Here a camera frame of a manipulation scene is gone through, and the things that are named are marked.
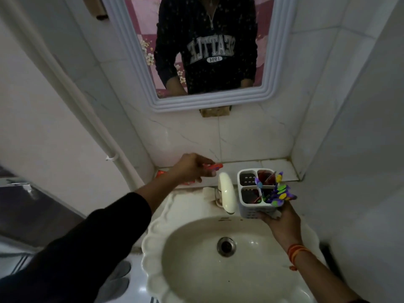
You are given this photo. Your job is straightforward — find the white wall pipe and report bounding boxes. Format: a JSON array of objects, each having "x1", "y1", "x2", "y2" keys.
[{"x1": 0, "y1": 0, "x2": 156, "y2": 194}]

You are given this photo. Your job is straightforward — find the orange thread wrist band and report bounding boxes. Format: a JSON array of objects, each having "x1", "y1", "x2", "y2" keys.
[{"x1": 287, "y1": 243, "x2": 312, "y2": 271}]

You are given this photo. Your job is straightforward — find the person's left hand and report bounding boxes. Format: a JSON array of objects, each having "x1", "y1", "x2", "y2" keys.
[{"x1": 170, "y1": 153, "x2": 219, "y2": 187}]

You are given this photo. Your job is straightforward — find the wooden wall block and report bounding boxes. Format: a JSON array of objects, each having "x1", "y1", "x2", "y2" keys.
[{"x1": 82, "y1": 0, "x2": 110, "y2": 21}]

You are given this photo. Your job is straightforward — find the person's right forearm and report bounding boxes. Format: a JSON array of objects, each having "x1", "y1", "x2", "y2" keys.
[{"x1": 286, "y1": 241, "x2": 371, "y2": 303}]

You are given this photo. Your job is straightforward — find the red toothpaste tube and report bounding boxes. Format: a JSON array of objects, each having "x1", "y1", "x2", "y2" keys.
[{"x1": 155, "y1": 169, "x2": 194, "y2": 186}]

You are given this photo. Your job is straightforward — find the cream ceramic wash basin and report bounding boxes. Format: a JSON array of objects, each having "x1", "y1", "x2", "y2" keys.
[{"x1": 141, "y1": 187, "x2": 327, "y2": 303}]

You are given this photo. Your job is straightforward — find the purple yellow green toothbrush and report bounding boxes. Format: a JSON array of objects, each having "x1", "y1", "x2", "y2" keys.
[{"x1": 270, "y1": 171, "x2": 298, "y2": 208}]

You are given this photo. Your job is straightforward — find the white framed wall mirror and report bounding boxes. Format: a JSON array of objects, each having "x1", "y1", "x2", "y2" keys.
[{"x1": 102, "y1": 0, "x2": 296, "y2": 113}]

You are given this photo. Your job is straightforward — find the wooden mirror support block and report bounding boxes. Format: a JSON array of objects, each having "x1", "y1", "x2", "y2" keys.
[{"x1": 199, "y1": 105, "x2": 233, "y2": 118}]

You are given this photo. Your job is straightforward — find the dark metal door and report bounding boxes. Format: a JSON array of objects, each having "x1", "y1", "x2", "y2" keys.
[{"x1": 0, "y1": 165, "x2": 87, "y2": 250}]

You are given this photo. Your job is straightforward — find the grey slipper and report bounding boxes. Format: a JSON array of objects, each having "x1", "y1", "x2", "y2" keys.
[{"x1": 102, "y1": 260, "x2": 132, "y2": 302}]

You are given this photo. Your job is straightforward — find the white plastic faucet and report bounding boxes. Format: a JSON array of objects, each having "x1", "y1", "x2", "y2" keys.
[{"x1": 215, "y1": 172, "x2": 237, "y2": 215}]

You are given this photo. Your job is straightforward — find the metal sink drain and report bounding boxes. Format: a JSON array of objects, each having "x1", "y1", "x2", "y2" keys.
[{"x1": 217, "y1": 237, "x2": 237, "y2": 258}]

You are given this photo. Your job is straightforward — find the person's right hand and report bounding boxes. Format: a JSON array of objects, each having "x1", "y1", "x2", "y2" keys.
[{"x1": 257, "y1": 201, "x2": 305, "y2": 249}]

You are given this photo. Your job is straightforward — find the person's left forearm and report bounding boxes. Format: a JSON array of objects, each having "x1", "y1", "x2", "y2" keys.
[{"x1": 0, "y1": 169, "x2": 178, "y2": 303}]

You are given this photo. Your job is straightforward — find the white plastic toothbrush holder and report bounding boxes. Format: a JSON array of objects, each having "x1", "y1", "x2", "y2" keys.
[{"x1": 237, "y1": 168, "x2": 285, "y2": 220}]

